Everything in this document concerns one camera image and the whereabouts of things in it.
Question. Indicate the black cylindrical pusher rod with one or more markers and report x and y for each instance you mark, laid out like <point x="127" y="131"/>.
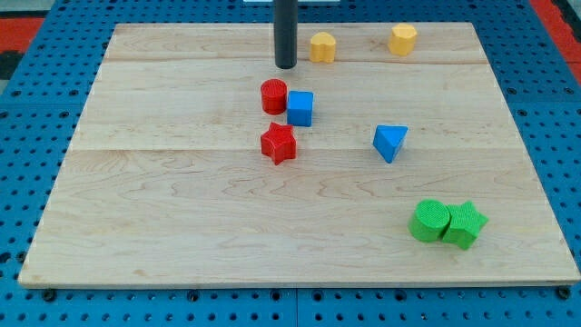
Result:
<point x="285" y="28"/>

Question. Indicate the blue cube block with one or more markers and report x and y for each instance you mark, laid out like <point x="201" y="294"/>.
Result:
<point x="300" y="108"/>

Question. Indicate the red star block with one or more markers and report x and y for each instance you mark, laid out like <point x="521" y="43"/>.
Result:
<point x="279" y="143"/>

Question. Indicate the green star block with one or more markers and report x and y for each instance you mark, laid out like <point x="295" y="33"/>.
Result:
<point x="465" y="224"/>

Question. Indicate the yellow heart block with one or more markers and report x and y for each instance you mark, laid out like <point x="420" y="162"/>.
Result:
<point x="322" y="48"/>

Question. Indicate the red cylinder block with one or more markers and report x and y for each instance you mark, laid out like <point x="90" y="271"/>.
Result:
<point x="274" y="96"/>

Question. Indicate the yellow hexagon block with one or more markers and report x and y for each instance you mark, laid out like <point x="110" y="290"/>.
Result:
<point x="402" y="39"/>

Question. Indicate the blue triangle block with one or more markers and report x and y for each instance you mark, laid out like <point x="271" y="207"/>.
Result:
<point x="388" y="140"/>

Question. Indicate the light wooden board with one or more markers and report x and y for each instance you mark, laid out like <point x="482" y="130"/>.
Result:
<point x="164" y="185"/>

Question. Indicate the green cylinder block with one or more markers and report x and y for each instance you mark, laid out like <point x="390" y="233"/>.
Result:
<point x="429" y="220"/>

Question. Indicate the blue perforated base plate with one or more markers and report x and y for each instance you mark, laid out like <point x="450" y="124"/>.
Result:
<point x="45" y="96"/>

